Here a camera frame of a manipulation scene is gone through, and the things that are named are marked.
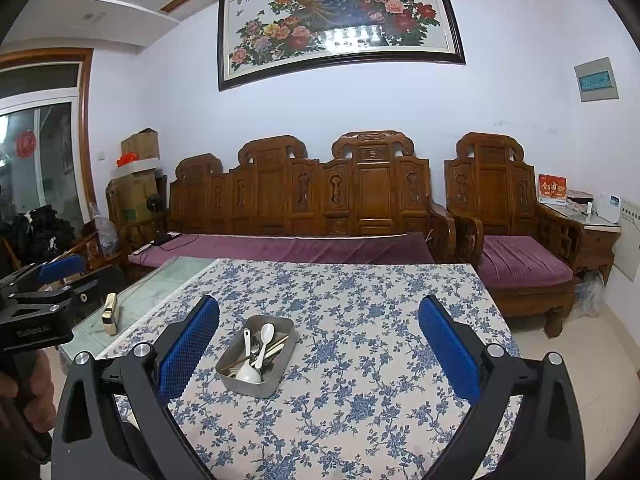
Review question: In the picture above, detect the sliding glass door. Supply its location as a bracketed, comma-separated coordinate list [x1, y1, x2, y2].
[0, 95, 86, 231]

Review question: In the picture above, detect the large brown cardboard box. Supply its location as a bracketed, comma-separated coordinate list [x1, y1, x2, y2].
[107, 170, 168, 226]

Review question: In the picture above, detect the crumpled plastic bag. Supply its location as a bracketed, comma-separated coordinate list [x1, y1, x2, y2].
[572, 270, 606, 318]

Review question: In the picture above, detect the light wooden chopstick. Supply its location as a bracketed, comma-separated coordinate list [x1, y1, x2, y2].
[262, 335, 290, 361]

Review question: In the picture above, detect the wooden side table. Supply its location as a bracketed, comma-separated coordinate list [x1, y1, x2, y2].
[537, 195, 622, 286]

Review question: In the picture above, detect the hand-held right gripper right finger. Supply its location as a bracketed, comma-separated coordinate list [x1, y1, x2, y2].
[417, 294, 586, 480]

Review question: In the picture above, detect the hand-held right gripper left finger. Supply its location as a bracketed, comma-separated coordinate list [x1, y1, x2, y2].
[51, 294, 221, 480]

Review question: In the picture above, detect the rectangular metal tray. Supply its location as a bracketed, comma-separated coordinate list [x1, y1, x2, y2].
[215, 314, 296, 400]

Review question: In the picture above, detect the wooden door frame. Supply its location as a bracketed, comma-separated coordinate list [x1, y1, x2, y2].
[0, 47, 98, 221]

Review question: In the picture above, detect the carved wooden sofa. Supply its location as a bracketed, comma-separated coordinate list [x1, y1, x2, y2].
[125, 130, 458, 266]

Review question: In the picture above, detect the pile of black bags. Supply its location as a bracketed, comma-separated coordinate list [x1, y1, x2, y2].
[0, 205, 76, 266]

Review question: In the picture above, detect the red desk calendar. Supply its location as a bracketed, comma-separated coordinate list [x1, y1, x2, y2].
[537, 174, 568, 206]

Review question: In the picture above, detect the red door decoration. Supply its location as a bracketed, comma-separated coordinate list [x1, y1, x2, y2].
[15, 130, 38, 158]

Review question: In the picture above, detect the small brown cardboard box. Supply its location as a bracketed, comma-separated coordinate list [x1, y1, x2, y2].
[121, 128, 161, 160]

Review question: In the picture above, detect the flat white box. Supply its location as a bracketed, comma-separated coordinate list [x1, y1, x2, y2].
[111, 157, 161, 179]

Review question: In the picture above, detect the carved wooden armchair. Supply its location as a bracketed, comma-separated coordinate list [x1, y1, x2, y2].
[443, 132, 583, 338]

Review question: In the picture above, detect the blue floral tablecloth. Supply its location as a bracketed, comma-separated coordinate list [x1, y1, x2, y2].
[97, 258, 523, 480]

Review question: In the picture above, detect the white plastic spoon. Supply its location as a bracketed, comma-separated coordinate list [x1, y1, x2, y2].
[252, 323, 276, 370]

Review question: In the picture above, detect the dark wooden chopstick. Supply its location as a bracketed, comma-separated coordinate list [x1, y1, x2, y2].
[260, 342, 290, 367]

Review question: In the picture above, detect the person's left hand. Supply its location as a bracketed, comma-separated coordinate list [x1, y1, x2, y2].
[20, 354, 57, 433]

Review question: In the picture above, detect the white plastic ladle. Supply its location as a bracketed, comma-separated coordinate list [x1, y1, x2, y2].
[235, 328, 264, 385]

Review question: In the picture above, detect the framed peacock flower painting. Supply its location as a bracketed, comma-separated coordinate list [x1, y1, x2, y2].
[217, 0, 467, 92]

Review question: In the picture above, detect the white tabletop device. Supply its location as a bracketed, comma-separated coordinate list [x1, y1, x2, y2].
[597, 194, 622, 223]

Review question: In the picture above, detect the small beige block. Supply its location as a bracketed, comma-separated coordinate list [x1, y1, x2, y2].
[101, 292, 118, 335]

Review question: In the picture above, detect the clear plastic bag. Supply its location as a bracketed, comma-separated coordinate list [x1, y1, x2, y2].
[89, 202, 121, 256]

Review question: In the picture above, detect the grey electrical panel box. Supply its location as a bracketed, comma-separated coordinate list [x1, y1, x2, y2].
[573, 56, 620, 102]

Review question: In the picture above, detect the purple armchair cushion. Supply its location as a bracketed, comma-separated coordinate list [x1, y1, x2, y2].
[478, 235, 574, 288]

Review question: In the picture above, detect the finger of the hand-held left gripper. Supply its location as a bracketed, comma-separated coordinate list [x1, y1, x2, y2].
[10, 264, 125, 311]
[0, 254, 88, 295]

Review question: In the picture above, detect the low wooden chair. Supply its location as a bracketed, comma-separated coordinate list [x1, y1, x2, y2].
[65, 225, 128, 281]

